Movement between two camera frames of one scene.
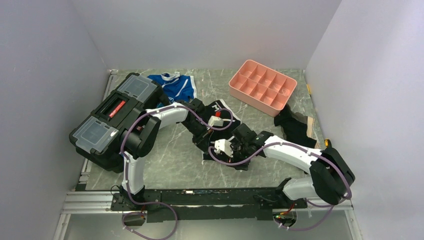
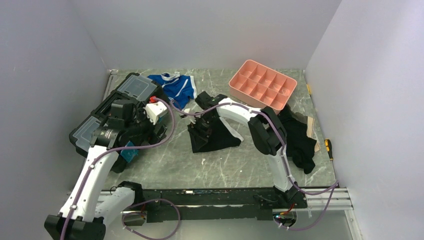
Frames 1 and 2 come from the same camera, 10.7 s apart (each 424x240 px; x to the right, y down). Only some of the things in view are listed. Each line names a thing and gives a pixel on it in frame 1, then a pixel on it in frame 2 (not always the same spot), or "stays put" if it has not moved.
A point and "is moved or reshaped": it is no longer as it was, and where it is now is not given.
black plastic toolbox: [99, 134] stays put
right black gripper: [234, 146] to [198, 134]
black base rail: [172, 204] stays put
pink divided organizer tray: [262, 88] stays put
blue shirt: [178, 88] stays put
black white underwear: [221, 119] is moved or reshaped
